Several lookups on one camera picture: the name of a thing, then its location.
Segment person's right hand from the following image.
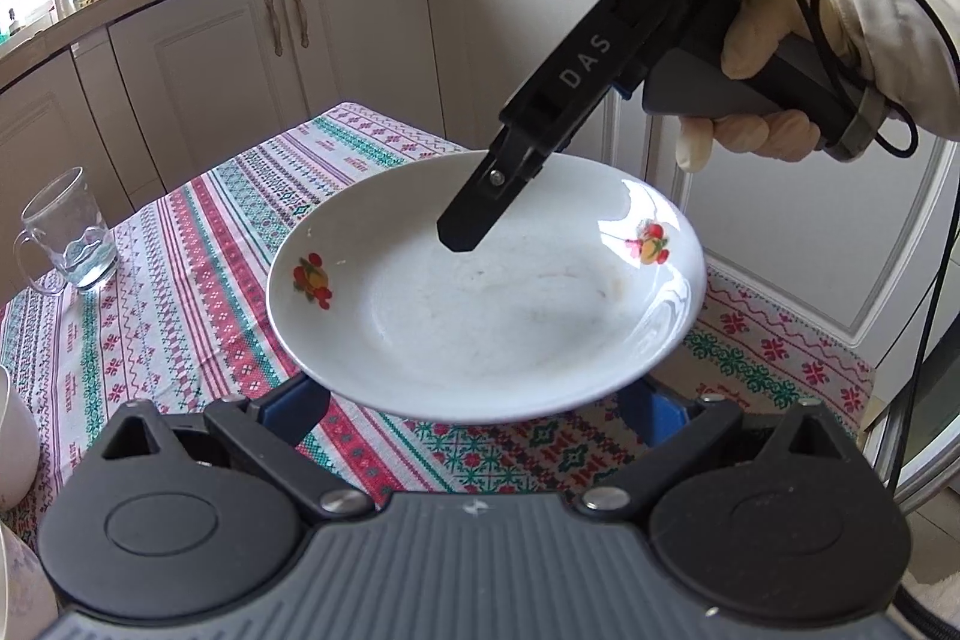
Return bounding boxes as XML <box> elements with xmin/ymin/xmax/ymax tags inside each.
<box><xmin>676</xmin><ymin>0</ymin><xmax>863</xmax><ymax>172</ymax></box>

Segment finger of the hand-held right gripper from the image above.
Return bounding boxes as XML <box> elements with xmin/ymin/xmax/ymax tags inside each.
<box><xmin>437</xmin><ymin>121</ymin><xmax>571</xmax><ymax>253</ymax></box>

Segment patterned tablecloth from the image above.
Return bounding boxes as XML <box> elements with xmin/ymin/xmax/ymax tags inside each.
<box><xmin>0</xmin><ymin>100</ymin><xmax>878</xmax><ymax>558</ymax></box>

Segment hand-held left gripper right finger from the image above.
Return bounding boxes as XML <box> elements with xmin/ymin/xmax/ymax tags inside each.
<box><xmin>574</xmin><ymin>377</ymin><xmax>871</xmax><ymax>526</ymax></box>

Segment white kitchen cabinets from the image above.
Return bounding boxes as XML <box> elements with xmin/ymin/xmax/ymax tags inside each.
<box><xmin>0</xmin><ymin>0</ymin><xmax>960</xmax><ymax>386</ymax></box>

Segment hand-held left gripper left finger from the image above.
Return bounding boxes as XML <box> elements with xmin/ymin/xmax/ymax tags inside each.
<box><xmin>75</xmin><ymin>374</ymin><xmax>376</xmax><ymax>522</ymax></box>

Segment white floral plate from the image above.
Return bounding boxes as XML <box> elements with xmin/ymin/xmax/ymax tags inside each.
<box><xmin>266</xmin><ymin>149</ymin><xmax>706</xmax><ymax>422</ymax></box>

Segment black cable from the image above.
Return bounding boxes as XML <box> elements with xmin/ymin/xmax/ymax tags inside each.
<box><xmin>757</xmin><ymin>0</ymin><xmax>960</xmax><ymax>498</ymax></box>

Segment clear glass mug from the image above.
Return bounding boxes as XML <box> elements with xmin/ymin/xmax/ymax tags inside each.
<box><xmin>13</xmin><ymin>166</ymin><xmax>119</xmax><ymax>298</ymax></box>

